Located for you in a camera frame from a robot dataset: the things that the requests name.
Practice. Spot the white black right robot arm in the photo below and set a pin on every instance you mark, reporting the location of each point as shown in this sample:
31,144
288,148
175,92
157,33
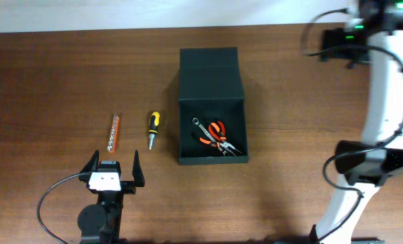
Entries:
373,34

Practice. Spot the silver double ring wrench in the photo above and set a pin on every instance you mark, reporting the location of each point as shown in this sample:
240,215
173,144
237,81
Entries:
201,127

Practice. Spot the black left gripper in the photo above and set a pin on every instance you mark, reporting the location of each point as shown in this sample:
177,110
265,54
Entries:
129,187

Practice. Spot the black box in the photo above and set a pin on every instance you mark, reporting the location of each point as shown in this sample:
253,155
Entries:
211,90

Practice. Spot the yellow black stubby screwdriver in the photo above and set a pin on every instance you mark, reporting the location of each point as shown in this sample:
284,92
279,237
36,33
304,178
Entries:
153,128

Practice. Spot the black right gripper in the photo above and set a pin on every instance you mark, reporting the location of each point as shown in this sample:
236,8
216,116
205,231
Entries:
338,36

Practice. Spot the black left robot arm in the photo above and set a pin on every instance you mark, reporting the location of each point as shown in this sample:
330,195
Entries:
101,222

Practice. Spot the orange socket bit rail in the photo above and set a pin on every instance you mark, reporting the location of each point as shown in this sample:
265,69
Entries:
113,134

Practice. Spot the small red pliers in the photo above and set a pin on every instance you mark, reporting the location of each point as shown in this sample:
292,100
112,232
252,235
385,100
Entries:
218,131

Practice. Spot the orange black needle-nose pliers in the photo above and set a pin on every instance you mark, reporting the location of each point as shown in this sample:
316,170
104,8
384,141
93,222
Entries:
225,148

